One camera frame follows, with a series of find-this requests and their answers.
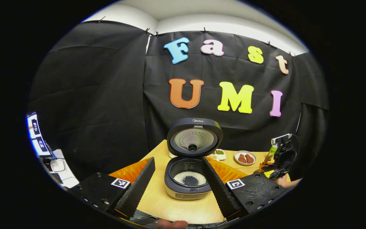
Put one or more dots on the dark grey rice cooker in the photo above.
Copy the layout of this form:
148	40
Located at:
183	127

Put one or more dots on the white round plate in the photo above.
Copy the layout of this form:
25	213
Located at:
246	152

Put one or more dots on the white divided bean dish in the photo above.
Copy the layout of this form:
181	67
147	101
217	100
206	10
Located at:
220	154

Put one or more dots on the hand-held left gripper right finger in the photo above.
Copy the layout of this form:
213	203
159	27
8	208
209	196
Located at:
219	190

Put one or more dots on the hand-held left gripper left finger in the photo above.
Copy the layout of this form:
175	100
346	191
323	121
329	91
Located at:
138	190

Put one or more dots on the small white desk object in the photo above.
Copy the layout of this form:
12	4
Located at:
57	165

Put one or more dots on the black backdrop cloth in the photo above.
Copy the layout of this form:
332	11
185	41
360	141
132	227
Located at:
100	95

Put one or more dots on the green drink bottle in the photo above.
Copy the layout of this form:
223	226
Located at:
272	149

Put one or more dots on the brown meat piece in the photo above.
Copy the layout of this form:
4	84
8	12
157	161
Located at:
250	158
242	158

